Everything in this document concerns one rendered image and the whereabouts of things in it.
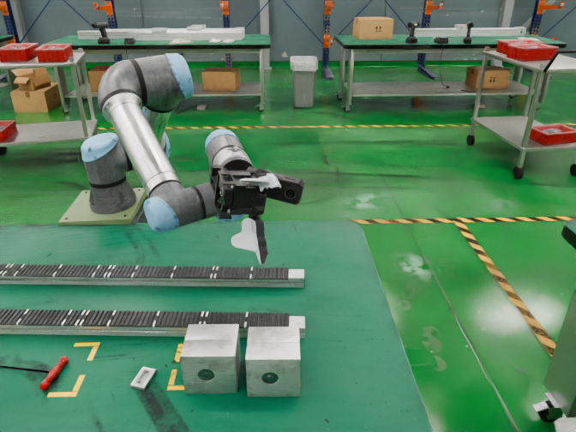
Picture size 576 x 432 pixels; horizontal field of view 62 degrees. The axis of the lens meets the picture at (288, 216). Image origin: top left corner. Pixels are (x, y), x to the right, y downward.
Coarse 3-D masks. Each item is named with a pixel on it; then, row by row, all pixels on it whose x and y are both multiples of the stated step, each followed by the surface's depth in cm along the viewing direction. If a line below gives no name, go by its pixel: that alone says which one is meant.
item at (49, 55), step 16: (0, 48) 373; (16, 48) 379; (32, 48) 385; (48, 48) 377; (64, 48) 371; (80, 48) 415; (0, 64) 363; (16, 64) 363; (32, 64) 366; (48, 64) 368; (64, 64) 371; (80, 96) 384; (80, 112) 390; (0, 128) 394; (16, 128) 411; (32, 128) 422; (48, 128) 422; (64, 128) 422; (80, 128) 422; (96, 128) 446; (0, 144) 385; (16, 144) 388; (32, 144) 391
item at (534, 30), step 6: (540, 0) 757; (534, 6) 772; (540, 6) 759; (546, 6) 742; (552, 6) 726; (558, 6) 711; (534, 12) 776; (540, 12) 765; (570, 12) 771; (534, 18) 780; (540, 18) 770; (534, 24) 774; (534, 30) 778
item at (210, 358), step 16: (192, 336) 92; (208, 336) 92; (224, 336) 92; (192, 352) 88; (208, 352) 88; (224, 352) 88; (192, 368) 89; (208, 368) 89; (224, 368) 89; (192, 384) 91; (208, 384) 91; (224, 384) 91
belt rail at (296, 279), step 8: (296, 272) 124; (0, 280) 124; (8, 280) 124; (16, 280) 123; (24, 280) 123; (32, 280) 123; (40, 280) 123; (48, 280) 123; (56, 280) 123; (64, 280) 123; (72, 280) 123; (80, 280) 123; (88, 280) 124; (96, 280) 124; (104, 280) 124; (112, 280) 124; (120, 280) 124; (128, 280) 124; (136, 280) 123; (144, 280) 123; (152, 280) 123; (160, 280) 123; (168, 280) 123; (176, 280) 123; (184, 280) 123; (192, 280) 123; (200, 280) 123; (208, 280) 122; (216, 280) 122; (224, 280) 122; (232, 280) 122; (240, 280) 122; (248, 280) 122; (256, 280) 122; (264, 280) 122; (272, 280) 122; (280, 280) 122; (288, 280) 122; (296, 280) 122
